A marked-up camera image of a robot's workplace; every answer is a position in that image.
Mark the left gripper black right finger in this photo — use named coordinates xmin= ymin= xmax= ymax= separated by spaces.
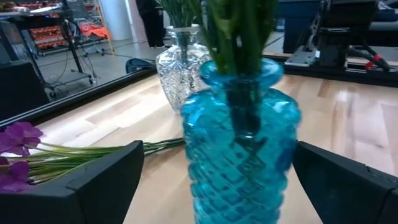
xmin=294 ymin=141 xmax=398 ymax=224

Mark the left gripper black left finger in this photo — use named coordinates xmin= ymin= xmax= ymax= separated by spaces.
xmin=0 ymin=141 xmax=145 ymax=224

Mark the purple flower bunch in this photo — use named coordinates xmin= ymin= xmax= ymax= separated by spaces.
xmin=0 ymin=121 xmax=186 ymax=192

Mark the blue glass vase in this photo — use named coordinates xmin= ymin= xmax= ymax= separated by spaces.
xmin=180 ymin=57 xmax=302 ymax=224

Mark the clear cut-glass vase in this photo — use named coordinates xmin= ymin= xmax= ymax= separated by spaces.
xmin=155 ymin=24 xmax=212 ymax=114

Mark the black equipment case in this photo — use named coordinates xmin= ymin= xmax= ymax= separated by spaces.
xmin=0 ymin=60 xmax=50 ymax=122

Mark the black tripod stand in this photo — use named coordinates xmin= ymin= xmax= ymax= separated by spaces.
xmin=60 ymin=0 xmax=97 ymax=86

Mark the rack with red items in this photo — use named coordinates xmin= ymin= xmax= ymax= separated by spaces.
xmin=27 ymin=24 xmax=109 ymax=57

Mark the dark blue cabinet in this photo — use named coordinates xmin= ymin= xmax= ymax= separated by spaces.
xmin=276 ymin=0 xmax=327 ymax=54

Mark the white pillar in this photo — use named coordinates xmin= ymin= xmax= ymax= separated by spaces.
xmin=99 ymin=0 xmax=134 ymax=41

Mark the person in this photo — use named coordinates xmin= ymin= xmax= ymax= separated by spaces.
xmin=135 ymin=0 xmax=165 ymax=49

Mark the black cable red tape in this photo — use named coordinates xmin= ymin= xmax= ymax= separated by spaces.
xmin=348 ymin=45 xmax=391 ymax=72

